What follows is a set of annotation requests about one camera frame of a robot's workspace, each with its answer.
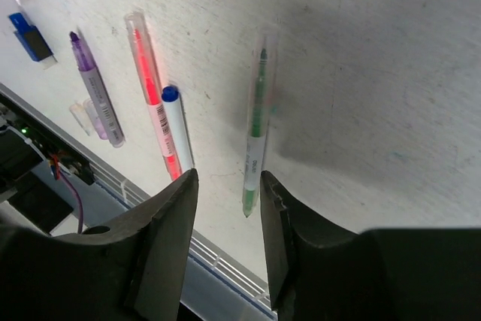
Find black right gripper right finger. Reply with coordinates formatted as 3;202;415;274
260;171;480;320

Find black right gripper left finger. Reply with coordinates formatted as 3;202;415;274
1;169;198;320

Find purple highlighter cap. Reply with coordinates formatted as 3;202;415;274
83;98;107;140

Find blue capped white pen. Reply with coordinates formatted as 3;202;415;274
162;86;194;172

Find purple highlighter pen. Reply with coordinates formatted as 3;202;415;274
69;32;125;147

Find green label clear pen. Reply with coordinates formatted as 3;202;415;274
242;25;279;218

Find blue pen cap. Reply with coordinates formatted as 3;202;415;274
8;12;56;69

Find red highlighter pen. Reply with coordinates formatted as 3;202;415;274
124;11;181;180

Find aluminium frame rail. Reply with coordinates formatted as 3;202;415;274
0;82;274;318

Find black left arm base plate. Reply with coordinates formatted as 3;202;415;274
1;93;95;186

